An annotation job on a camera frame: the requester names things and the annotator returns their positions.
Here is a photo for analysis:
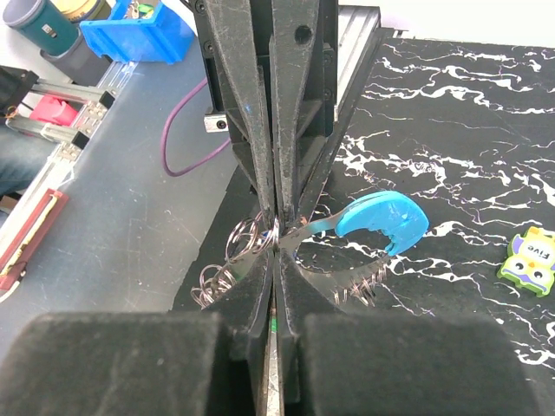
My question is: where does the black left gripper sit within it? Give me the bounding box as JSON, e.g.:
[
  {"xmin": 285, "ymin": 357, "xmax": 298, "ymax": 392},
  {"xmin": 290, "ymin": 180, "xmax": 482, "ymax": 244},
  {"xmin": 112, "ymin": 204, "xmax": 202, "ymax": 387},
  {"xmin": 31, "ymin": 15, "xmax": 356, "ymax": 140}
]
[{"xmin": 190, "ymin": 1, "xmax": 338, "ymax": 229}]

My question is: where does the green monster key tag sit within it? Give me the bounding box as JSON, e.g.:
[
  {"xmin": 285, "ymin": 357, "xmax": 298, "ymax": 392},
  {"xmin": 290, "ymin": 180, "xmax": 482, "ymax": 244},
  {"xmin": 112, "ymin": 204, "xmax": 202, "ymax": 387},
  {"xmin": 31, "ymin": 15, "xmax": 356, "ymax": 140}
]
[{"xmin": 497, "ymin": 226, "xmax": 554, "ymax": 297}]

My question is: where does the dark teal cup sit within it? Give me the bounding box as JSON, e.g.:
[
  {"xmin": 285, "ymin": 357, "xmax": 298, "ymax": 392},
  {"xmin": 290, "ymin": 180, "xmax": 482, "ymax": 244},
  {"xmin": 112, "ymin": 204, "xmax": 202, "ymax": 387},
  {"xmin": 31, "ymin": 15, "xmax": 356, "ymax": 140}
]
[{"xmin": 3, "ymin": 0, "xmax": 79, "ymax": 56}]

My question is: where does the aluminium frame left rail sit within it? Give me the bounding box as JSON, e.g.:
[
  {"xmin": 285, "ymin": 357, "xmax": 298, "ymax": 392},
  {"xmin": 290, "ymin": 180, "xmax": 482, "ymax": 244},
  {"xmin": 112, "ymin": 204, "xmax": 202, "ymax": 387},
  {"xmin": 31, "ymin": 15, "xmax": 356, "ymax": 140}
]
[{"xmin": 334, "ymin": 5, "xmax": 381, "ymax": 120}]

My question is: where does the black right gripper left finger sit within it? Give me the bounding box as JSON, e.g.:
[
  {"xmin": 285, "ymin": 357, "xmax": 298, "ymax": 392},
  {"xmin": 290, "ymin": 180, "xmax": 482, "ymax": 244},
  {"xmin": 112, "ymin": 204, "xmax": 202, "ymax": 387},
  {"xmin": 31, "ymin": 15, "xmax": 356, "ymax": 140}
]
[{"xmin": 1, "ymin": 254, "xmax": 272, "ymax": 415}]

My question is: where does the blue plastic storage bin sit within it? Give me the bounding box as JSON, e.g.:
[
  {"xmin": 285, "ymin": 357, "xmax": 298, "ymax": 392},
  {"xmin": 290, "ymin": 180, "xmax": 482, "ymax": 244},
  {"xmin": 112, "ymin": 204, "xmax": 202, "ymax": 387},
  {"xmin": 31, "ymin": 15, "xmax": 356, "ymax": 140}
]
[{"xmin": 80, "ymin": 1, "xmax": 194, "ymax": 64}]

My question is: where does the person in blue jeans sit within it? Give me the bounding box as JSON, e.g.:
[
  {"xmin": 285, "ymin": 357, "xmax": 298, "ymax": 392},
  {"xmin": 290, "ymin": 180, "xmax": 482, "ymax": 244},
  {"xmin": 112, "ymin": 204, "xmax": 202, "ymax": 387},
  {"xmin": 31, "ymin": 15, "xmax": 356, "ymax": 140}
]
[{"xmin": 0, "ymin": 127, "xmax": 57, "ymax": 196}]

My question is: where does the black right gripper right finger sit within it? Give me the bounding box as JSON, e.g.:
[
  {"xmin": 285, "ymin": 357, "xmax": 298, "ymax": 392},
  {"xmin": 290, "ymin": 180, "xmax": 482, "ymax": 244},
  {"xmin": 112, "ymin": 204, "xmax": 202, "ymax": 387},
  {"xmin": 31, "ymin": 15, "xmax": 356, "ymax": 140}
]
[{"xmin": 275, "ymin": 253, "xmax": 538, "ymax": 415}]

